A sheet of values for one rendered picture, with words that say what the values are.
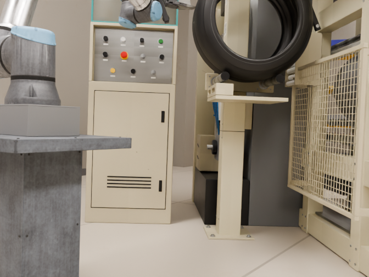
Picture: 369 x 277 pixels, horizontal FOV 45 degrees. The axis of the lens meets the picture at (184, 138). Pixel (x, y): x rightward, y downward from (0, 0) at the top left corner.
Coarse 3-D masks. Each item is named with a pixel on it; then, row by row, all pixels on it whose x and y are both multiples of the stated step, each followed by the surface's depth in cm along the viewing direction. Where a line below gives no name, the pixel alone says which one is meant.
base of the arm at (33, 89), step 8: (16, 80) 150; (24, 80) 149; (32, 80) 150; (40, 80) 151; (48, 80) 153; (8, 88) 153; (16, 88) 149; (24, 88) 149; (32, 88) 149; (40, 88) 150; (48, 88) 152; (56, 88) 157; (8, 96) 150; (16, 96) 148; (24, 96) 148; (32, 96) 149; (40, 96) 149; (48, 96) 151; (56, 96) 155; (48, 104) 151; (56, 104) 154
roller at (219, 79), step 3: (225, 72) 219; (219, 75) 225; (222, 75) 219; (225, 75) 219; (228, 75) 219; (216, 78) 235; (219, 78) 225; (222, 78) 219; (225, 78) 219; (228, 78) 220; (213, 81) 248; (216, 81) 237; (219, 81) 231; (222, 81) 226; (213, 84) 252
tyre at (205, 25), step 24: (216, 0) 213; (288, 0) 241; (192, 24) 235; (288, 24) 245; (312, 24) 221; (216, 48) 215; (288, 48) 217; (216, 72) 237; (240, 72) 219; (264, 72) 218
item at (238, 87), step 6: (210, 78) 254; (210, 84) 254; (234, 84) 255; (240, 84) 255; (246, 84) 255; (252, 84) 255; (258, 84) 255; (234, 90) 255; (240, 90) 255; (246, 90) 255; (252, 90) 255; (258, 90) 256; (264, 90) 256; (270, 90) 256
